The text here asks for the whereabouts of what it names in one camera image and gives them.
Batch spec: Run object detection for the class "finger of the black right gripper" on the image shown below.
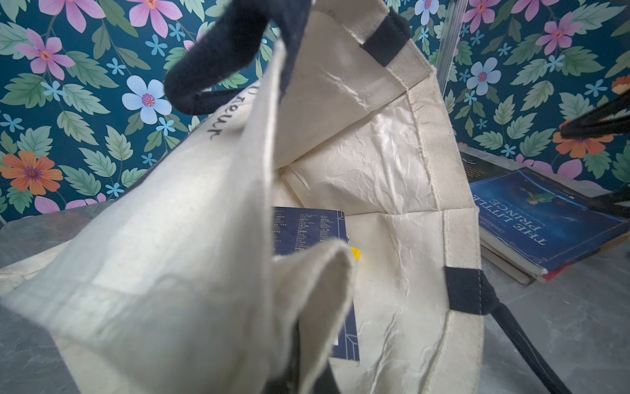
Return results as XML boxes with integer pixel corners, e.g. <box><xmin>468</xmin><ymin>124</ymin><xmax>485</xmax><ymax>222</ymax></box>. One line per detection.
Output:
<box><xmin>559</xmin><ymin>91</ymin><xmax>629</xmax><ymax>140</ymax></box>
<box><xmin>587</xmin><ymin>187</ymin><xmax>630</xmax><ymax>219</ymax></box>

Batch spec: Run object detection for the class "maroon grid cover book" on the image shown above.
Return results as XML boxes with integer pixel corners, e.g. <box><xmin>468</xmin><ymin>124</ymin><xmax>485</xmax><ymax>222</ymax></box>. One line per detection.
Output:
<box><xmin>541</xmin><ymin>232</ymin><xmax>629</xmax><ymax>282</ymax></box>

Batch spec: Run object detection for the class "blue green spine book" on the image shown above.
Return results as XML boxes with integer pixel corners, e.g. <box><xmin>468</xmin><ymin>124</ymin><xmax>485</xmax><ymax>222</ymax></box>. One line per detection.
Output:
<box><xmin>470</xmin><ymin>167</ymin><xmax>629</xmax><ymax>281</ymax></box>

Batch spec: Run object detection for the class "cream canvas tote bag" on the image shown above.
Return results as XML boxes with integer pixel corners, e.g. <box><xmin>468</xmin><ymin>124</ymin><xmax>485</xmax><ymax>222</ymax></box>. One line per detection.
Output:
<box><xmin>1</xmin><ymin>1</ymin><xmax>567</xmax><ymax>393</ymax></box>

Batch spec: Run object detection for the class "yellow spine book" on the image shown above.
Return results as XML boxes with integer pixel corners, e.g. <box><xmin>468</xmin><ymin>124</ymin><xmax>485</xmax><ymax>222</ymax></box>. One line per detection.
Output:
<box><xmin>351</xmin><ymin>247</ymin><xmax>361</xmax><ymax>261</ymax></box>

